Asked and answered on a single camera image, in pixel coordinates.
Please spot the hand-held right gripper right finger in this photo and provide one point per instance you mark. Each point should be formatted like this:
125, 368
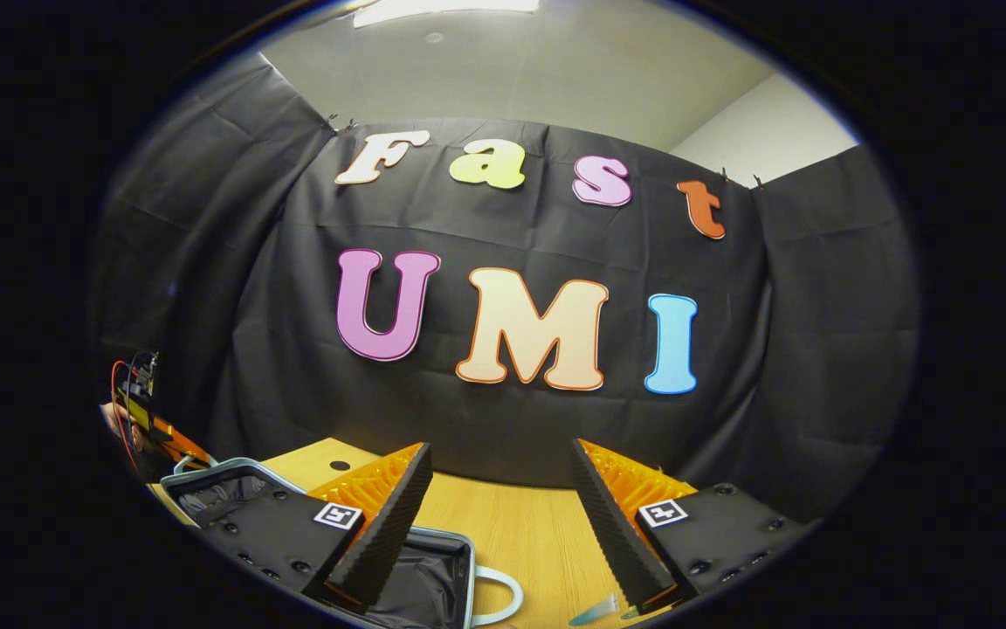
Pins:
612, 533

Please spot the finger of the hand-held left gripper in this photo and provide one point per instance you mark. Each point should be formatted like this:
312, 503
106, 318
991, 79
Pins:
182, 441

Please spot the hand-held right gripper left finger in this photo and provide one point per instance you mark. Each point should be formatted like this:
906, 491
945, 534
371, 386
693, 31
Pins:
394, 524

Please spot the light blue suitcase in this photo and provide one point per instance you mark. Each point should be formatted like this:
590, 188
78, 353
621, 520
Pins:
424, 577

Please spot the black backdrop cloth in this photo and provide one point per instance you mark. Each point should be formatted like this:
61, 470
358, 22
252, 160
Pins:
512, 419

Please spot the ceiling light panel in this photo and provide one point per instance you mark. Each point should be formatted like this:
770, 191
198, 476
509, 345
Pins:
442, 9

